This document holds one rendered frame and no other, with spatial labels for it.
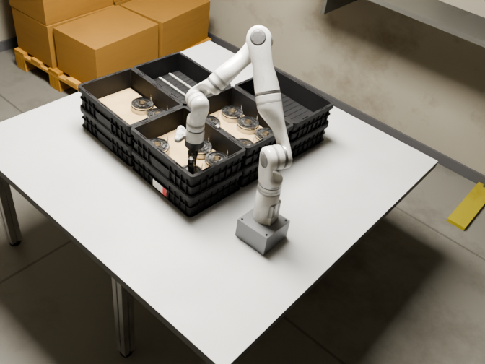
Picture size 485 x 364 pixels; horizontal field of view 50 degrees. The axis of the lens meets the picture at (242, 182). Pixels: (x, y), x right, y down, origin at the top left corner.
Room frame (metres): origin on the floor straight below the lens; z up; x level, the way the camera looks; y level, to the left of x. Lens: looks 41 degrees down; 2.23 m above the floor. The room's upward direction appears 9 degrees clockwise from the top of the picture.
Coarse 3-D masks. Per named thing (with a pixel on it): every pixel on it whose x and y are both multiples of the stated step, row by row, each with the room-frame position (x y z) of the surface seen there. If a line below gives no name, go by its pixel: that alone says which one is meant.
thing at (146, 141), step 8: (168, 112) 1.89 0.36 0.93; (152, 120) 1.82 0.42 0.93; (136, 128) 1.75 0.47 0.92; (216, 128) 1.83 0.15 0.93; (136, 136) 1.71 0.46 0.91; (144, 136) 1.69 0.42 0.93; (224, 136) 1.78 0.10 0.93; (144, 144) 1.67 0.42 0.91; (152, 144) 1.65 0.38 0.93; (240, 144) 1.74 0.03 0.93; (160, 152) 1.61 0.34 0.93; (240, 152) 1.69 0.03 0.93; (168, 160) 1.58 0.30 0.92; (224, 160) 1.62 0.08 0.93; (232, 160) 1.65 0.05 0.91; (176, 168) 1.55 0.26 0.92; (184, 168) 1.54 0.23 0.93; (208, 168) 1.56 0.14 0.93; (216, 168) 1.58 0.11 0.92; (184, 176) 1.51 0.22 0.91; (192, 176) 1.50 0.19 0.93; (200, 176) 1.52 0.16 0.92
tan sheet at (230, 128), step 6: (210, 114) 2.07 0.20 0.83; (216, 114) 2.08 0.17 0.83; (222, 120) 2.04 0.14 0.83; (222, 126) 1.99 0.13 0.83; (228, 126) 2.00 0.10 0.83; (234, 126) 2.00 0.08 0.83; (228, 132) 1.95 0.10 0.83; (234, 132) 1.96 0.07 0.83; (240, 132) 1.97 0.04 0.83; (246, 138) 1.93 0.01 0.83; (252, 138) 1.94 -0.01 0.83
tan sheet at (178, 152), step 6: (174, 132) 1.89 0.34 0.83; (162, 138) 1.83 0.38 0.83; (168, 138) 1.84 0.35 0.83; (174, 144) 1.80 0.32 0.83; (180, 144) 1.81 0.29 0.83; (174, 150) 1.76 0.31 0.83; (180, 150) 1.77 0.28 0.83; (186, 150) 1.77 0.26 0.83; (174, 156) 1.72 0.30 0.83; (180, 156) 1.73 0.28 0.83; (186, 156) 1.73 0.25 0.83; (180, 162) 1.69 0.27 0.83; (186, 162) 1.69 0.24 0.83; (198, 162) 1.70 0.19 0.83; (204, 168) 1.67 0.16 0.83
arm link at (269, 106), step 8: (264, 96) 1.59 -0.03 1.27; (272, 96) 1.59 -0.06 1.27; (280, 96) 1.62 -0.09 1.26; (256, 104) 1.60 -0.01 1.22; (264, 104) 1.58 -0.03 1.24; (272, 104) 1.58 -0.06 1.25; (280, 104) 1.59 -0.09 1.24; (264, 112) 1.57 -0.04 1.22; (272, 112) 1.56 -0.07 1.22; (280, 112) 1.57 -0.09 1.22; (264, 120) 1.58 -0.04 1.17; (272, 120) 1.56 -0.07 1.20; (280, 120) 1.56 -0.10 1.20; (272, 128) 1.56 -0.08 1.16; (280, 128) 1.55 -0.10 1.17; (280, 136) 1.54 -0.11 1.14; (280, 144) 1.53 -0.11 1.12; (288, 144) 1.52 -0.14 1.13; (288, 152) 1.50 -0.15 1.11; (288, 160) 1.48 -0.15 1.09
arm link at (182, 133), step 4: (180, 128) 1.66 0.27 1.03; (184, 128) 1.66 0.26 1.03; (176, 132) 1.63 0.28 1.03; (180, 132) 1.63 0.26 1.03; (184, 132) 1.63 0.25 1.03; (188, 132) 1.61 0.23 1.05; (200, 132) 1.61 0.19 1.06; (204, 132) 1.64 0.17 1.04; (176, 136) 1.60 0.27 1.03; (180, 136) 1.60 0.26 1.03; (184, 136) 1.61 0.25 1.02; (188, 136) 1.60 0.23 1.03; (192, 136) 1.60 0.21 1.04; (196, 136) 1.60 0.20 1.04; (200, 136) 1.61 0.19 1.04; (176, 140) 1.59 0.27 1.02; (180, 140) 1.60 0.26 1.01; (188, 140) 1.60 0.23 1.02; (192, 140) 1.60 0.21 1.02; (196, 140) 1.60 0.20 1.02; (200, 140) 1.61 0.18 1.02
